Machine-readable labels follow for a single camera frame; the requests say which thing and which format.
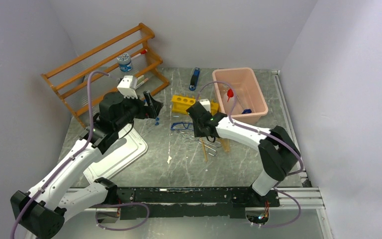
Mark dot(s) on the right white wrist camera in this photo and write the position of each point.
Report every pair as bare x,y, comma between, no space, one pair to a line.
206,104

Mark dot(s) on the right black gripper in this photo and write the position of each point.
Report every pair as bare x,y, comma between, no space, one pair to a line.
197,133

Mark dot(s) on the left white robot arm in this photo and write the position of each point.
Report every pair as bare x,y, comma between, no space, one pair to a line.
45,207

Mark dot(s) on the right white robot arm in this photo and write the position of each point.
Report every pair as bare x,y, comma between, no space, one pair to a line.
278,152

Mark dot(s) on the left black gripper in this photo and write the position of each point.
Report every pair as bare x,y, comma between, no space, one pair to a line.
150,111

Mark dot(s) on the yellow test tube rack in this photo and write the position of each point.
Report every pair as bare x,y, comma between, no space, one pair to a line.
181,103

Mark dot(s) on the graduated cylinder blue base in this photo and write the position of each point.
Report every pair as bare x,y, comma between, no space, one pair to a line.
244,104

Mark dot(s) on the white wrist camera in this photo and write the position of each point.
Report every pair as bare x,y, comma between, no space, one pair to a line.
206,104
127,86

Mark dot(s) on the metal tray lid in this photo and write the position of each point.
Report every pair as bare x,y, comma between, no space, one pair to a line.
130,147

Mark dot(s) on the red capped wash bottle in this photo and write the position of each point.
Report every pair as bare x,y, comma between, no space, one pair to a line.
228,100

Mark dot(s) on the red capped thermometer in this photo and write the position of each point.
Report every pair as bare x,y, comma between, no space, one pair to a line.
139,54

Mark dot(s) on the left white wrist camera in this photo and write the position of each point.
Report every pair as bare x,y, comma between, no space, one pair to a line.
127,86

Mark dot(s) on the black base frame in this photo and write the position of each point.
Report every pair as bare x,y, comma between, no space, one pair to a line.
153,202

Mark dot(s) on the blue safety goggles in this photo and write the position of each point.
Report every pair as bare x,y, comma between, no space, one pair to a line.
181,125

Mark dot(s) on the blue lidded jar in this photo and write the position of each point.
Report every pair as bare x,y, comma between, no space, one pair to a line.
124,62

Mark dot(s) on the pink plastic bin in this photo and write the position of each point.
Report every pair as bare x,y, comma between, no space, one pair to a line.
243,82

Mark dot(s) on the orange wooden shelf rack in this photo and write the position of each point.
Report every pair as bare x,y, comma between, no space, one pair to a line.
69,81

